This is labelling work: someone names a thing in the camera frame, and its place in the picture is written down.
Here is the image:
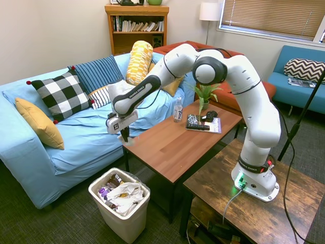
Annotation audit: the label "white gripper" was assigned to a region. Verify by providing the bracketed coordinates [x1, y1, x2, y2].
[106, 111, 139, 143]

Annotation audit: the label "white plastic trash bin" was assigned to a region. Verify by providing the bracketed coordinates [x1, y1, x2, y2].
[88, 167, 151, 244]

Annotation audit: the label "light blue sofa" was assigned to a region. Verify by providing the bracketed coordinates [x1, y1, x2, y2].
[0, 52, 198, 209]

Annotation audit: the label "white navy striped pillow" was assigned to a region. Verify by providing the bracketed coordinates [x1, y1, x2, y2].
[88, 85, 113, 110]

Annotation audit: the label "brown snack wrapper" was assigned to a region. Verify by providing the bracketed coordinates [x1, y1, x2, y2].
[106, 173, 124, 189]

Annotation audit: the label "reddish wooden coffee table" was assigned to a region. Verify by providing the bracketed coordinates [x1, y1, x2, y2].
[122, 99, 244, 224]

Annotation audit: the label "clear plastic water bottle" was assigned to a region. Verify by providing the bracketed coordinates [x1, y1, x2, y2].
[173, 96, 184, 124]

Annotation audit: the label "purple snack wrapper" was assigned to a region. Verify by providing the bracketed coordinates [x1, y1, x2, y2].
[98, 187, 110, 202]

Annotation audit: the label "yellow orange striped pillow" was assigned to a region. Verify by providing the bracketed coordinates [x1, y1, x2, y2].
[148, 62, 185, 97]

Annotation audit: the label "blue striped pillow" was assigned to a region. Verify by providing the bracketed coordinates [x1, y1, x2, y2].
[68, 55, 125, 95]

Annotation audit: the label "black patterned book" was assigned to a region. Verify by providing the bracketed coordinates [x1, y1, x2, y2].
[186, 113, 211, 132]

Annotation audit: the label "yellow patterned bolster pillow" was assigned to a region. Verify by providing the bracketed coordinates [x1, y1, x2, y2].
[125, 40, 154, 86]

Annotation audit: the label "black white checkered pillow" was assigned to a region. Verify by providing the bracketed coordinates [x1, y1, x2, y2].
[26, 66, 95, 125]

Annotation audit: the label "small potted green plant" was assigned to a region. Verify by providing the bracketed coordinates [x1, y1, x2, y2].
[186, 81, 224, 117]

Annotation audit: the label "mustard yellow pillow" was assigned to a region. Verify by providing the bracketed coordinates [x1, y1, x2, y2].
[14, 98, 65, 150]

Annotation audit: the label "black game controller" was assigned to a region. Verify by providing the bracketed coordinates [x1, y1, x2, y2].
[201, 110, 218, 121]

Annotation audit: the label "purple magazine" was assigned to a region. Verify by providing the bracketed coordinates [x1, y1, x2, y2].
[185, 117, 222, 134]

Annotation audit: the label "wooden bookshelf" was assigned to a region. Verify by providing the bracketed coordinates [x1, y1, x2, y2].
[104, 4, 170, 56]

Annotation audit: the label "orange sofa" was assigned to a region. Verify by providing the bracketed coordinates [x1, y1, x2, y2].
[153, 40, 277, 120]

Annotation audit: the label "row of books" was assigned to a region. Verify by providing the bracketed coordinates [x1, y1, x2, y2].
[112, 15, 165, 33]

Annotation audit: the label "black power adapter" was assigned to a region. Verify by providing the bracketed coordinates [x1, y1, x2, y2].
[207, 220, 234, 236]

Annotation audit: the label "black white object on shelf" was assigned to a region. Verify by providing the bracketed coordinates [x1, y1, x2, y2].
[110, 0, 145, 6]

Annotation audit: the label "white floor lamp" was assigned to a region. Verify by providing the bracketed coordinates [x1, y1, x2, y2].
[199, 2, 220, 46]

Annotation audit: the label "rustic dark wooden table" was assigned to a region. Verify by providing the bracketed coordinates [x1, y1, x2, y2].
[179, 138, 325, 244]

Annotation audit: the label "teal sofa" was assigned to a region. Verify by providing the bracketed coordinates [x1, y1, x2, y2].
[268, 45, 325, 115]

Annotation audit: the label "magazine with photo cover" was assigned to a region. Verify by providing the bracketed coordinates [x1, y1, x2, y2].
[287, 77, 317, 89]

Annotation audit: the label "wooden window blinds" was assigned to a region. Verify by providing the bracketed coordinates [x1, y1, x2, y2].
[219, 0, 325, 42]

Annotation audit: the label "black white chevron pillow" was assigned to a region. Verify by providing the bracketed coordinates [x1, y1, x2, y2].
[283, 57, 325, 84]

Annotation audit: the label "gray robot cable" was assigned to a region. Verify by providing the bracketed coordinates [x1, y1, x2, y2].
[222, 187, 245, 226]

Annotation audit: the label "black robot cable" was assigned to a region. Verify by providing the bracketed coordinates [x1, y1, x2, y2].
[278, 109, 313, 244]

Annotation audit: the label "black camera stand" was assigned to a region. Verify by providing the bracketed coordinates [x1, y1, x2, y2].
[277, 68, 325, 162]

